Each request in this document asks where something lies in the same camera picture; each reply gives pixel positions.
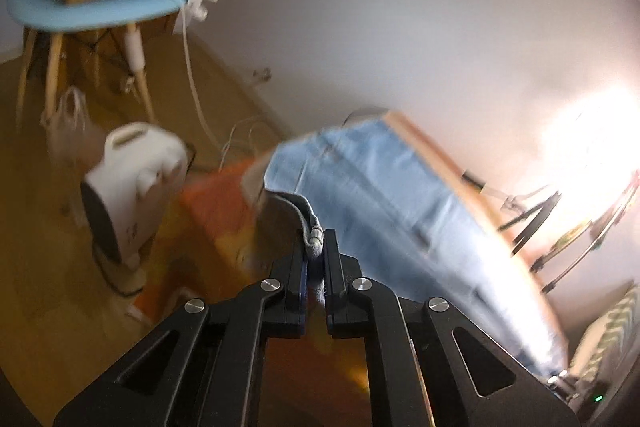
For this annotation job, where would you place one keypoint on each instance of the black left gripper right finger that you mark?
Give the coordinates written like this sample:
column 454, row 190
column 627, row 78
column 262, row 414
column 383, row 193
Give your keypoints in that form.
column 343, row 317

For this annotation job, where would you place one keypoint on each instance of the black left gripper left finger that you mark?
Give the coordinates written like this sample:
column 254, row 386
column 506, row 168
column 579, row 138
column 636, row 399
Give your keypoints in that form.
column 288, row 315

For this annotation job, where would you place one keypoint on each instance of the blue denim pants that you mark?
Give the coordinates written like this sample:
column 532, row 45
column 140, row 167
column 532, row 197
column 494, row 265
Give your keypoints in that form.
column 412, row 227

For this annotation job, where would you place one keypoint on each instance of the white fan heater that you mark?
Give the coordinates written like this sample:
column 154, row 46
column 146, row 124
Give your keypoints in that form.
column 125, row 196

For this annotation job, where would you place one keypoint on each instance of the white green patterned blanket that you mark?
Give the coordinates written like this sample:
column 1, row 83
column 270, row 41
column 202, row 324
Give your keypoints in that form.
column 607, row 341

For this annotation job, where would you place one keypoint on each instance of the white plastic bag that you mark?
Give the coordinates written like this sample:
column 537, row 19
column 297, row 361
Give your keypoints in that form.
column 73, row 139

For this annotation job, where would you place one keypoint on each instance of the light blue chair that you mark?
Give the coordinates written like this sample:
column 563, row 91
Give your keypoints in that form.
column 58, row 19

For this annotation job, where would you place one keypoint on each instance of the ring light on small tripod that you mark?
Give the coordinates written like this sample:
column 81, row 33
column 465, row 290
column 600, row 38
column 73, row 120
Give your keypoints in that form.
column 534, row 216

